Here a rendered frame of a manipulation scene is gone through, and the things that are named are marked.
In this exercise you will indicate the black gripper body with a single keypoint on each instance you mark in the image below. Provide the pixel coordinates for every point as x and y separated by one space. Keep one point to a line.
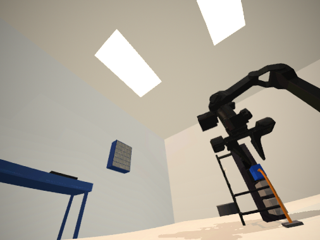
266 124

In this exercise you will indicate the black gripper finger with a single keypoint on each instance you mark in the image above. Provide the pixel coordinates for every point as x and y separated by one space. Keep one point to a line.
234 146
256 142

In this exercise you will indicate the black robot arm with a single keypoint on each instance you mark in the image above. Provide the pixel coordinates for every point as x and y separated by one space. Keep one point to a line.
281 76

